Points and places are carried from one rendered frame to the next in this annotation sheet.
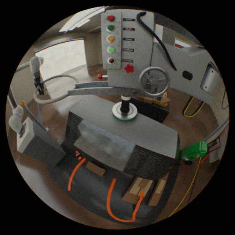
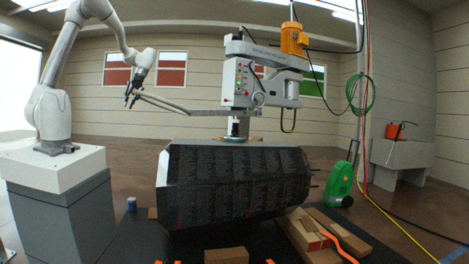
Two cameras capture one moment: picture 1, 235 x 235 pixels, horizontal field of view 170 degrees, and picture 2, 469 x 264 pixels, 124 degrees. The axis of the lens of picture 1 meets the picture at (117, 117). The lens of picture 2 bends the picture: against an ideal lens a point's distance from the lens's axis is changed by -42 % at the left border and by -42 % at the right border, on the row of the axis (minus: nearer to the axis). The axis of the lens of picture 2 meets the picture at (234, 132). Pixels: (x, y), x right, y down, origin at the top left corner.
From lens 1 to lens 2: 151 cm
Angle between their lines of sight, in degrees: 56
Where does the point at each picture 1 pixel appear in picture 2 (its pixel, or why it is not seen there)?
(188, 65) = (271, 86)
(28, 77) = not seen: outside the picture
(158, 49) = (256, 82)
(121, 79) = (241, 101)
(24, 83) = not seen: outside the picture
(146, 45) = (252, 81)
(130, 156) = (266, 157)
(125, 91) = (239, 112)
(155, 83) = (259, 99)
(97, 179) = not seen: outside the picture
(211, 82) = (292, 90)
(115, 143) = (248, 152)
